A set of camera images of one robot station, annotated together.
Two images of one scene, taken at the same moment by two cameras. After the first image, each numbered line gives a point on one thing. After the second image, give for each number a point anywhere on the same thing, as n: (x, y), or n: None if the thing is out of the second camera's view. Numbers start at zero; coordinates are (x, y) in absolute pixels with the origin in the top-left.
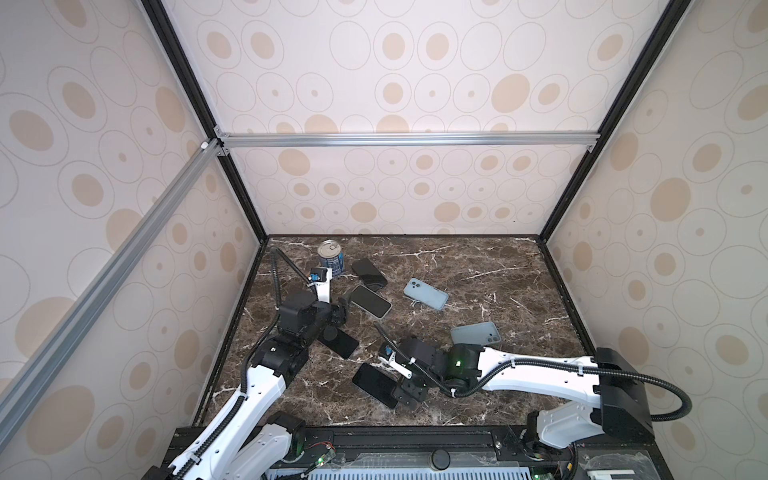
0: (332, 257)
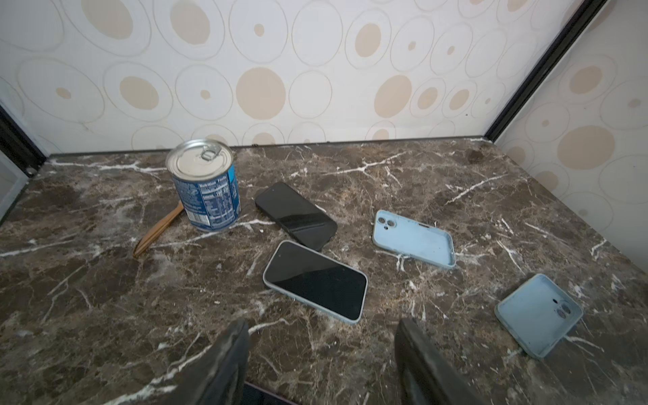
0: (206, 175)
